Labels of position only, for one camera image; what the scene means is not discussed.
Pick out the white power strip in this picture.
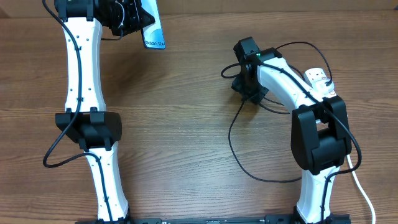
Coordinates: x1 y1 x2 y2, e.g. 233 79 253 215
304 68 336 98

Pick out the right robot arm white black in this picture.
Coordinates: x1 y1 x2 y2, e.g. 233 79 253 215
232 37 354 223

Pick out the blue Galaxy smartphone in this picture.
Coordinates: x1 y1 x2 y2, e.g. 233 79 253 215
142 0 165 50

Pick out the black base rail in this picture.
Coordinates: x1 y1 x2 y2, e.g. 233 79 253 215
75 215 351 224

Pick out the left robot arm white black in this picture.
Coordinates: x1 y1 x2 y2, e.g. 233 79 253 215
53 0 165 223

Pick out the white charger plug adapter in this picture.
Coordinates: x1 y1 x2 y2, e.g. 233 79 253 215
312 79 336 98

